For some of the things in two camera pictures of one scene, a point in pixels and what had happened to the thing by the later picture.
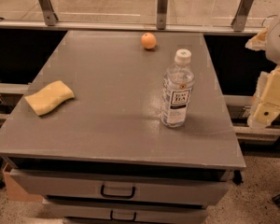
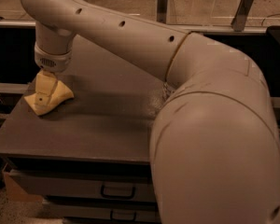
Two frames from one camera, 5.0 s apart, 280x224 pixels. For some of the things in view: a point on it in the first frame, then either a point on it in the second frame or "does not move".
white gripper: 279,42 → 51,61
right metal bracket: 241,14 does not move
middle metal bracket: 161,8 does not move
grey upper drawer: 118,187 does not move
